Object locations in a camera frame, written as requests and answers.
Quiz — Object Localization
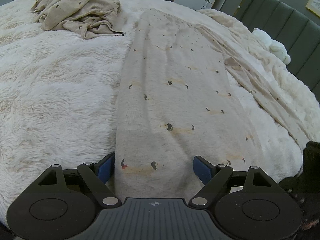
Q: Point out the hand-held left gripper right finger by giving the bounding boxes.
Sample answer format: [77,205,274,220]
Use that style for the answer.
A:
[189,155,279,208]

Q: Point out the white fluffy blanket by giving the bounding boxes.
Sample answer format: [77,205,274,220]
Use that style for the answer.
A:
[0,0,304,230]

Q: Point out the cream plush blanket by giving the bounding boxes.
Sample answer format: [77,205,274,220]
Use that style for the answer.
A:
[196,8,320,148]

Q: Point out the beige printed pajama top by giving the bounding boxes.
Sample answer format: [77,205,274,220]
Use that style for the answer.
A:
[30,0,125,40]

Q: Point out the beige printed pajama pants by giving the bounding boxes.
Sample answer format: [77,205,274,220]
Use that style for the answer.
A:
[114,7,314,202]

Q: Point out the grey padded headboard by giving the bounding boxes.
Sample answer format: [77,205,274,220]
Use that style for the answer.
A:
[235,0,320,100]

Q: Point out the white plush toy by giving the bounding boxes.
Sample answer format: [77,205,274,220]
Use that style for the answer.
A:
[251,27,292,65]

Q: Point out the framed picture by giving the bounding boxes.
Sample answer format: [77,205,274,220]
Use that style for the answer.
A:
[305,0,320,18]

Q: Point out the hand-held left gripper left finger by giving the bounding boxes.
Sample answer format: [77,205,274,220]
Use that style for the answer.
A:
[30,153,122,208]

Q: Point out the person's right hand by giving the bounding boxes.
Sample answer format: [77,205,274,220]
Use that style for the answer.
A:
[302,217,320,231]

